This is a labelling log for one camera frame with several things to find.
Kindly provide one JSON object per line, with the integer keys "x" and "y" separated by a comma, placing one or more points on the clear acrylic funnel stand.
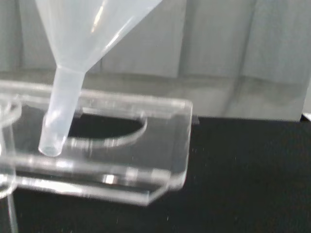
{"x": 158, "y": 145}

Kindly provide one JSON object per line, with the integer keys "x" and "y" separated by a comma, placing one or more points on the black table cloth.
{"x": 243, "y": 182}

